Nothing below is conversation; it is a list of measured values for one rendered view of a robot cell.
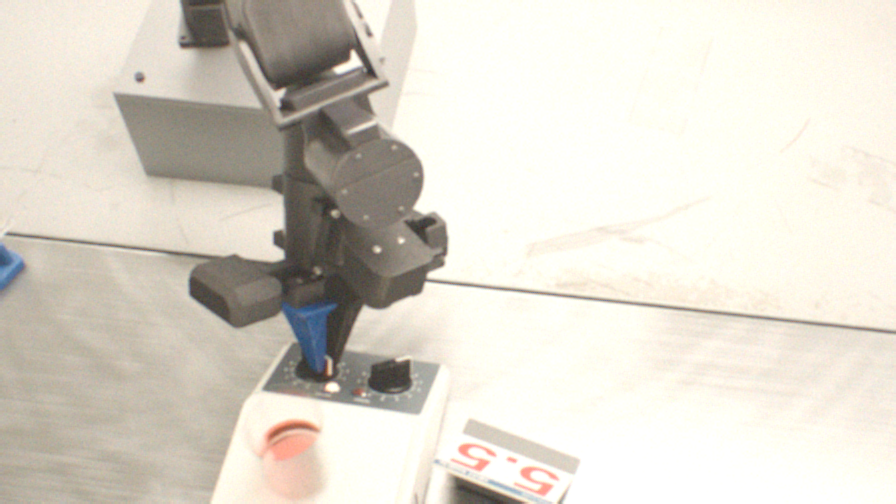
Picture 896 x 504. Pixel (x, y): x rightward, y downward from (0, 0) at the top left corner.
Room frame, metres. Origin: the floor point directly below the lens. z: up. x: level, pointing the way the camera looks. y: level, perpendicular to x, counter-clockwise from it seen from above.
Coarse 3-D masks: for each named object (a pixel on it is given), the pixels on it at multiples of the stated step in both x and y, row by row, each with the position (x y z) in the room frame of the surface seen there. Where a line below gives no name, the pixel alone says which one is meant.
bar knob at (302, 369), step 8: (304, 360) 0.47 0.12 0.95; (328, 360) 0.46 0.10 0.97; (296, 368) 0.46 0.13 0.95; (304, 368) 0.46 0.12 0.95; (328, 368) 0.45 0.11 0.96; (336, 368) 0.46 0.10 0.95; (304, 376) 0.45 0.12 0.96; (312, 376) 0.45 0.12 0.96; (320, 376) 0.45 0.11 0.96; (328, 376) 0.45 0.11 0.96
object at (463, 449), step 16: (464, 448) 0.40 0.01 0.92; (480, 448) 0.41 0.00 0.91; (464, 464) 0.38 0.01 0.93; (480, 464) 0.39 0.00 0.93; (496, 464) 0.39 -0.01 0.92; (512, 464) 0.39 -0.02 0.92; (528, 464) 0.39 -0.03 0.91; (496, 480) 0.37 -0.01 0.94; (512, 480) 0.37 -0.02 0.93; (528, 480) 0.37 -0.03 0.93; (544, 480) 0.37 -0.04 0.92; (560, 480) 0.37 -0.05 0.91; (544, 496) 0.35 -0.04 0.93
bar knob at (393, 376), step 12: (396, 360) 0.46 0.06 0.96; (408, 360) 0.46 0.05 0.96; (372, 372) 0.45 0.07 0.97; (384, 372) 0.45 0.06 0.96; (396, 372) 0.45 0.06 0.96; (408, 372) 0.45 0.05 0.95; (372, 384) 0.44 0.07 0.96; (384, 384) 0.44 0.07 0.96; (396, 384) 0.44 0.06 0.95; (408, 384) 0.44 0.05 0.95
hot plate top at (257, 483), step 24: (336, 408) 0.41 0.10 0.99; (360, 408) 0.41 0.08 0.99; (336, 432) 0.39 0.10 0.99; (360, 432) 0.39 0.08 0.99; (384, 432) 0.39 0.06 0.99; (408, 432) 0.39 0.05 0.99; (240, 456) 0.38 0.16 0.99; (336, 456) 0.37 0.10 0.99; (360, 456) 0.37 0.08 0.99; (384, 456) 0.37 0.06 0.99; (240, 480) 0.36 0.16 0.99; (336, 480) 0.35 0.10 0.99; (360, 480) 0.35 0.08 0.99; (384, 480) 0.35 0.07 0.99
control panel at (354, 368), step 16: (288, 352) 0.49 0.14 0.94; (352, 352) 0.49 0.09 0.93; (288, 368) 0.47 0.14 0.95; (352, 368) 0.46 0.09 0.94; (368, 368) 0.46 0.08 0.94; (416, 368) 0.46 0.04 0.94; (432, 368) 0.46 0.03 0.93; (272, 384) 0.45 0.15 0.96; (320, 384) 0.45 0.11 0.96; (336, 384) 0.44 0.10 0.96; (352, 384) 0.45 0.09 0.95; (368, 384) 0.45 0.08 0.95; (416, 384) 0.44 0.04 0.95; (432, 384) 0.44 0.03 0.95; (336, 400) 0.43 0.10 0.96; (352, 400) 0.43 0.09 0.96; (368, 400) 0.43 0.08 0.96; (384, 400) 0.43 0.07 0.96; (400, 400) 0.43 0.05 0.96; (416, 400) 0.43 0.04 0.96
